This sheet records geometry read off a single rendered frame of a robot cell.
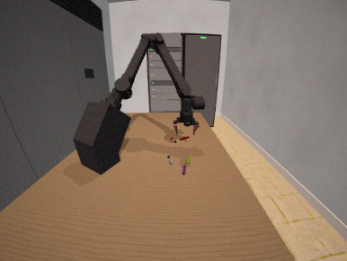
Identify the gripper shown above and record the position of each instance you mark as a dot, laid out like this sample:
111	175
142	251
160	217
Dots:
194	123

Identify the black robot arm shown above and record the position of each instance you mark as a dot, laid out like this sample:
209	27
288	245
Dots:
122	85

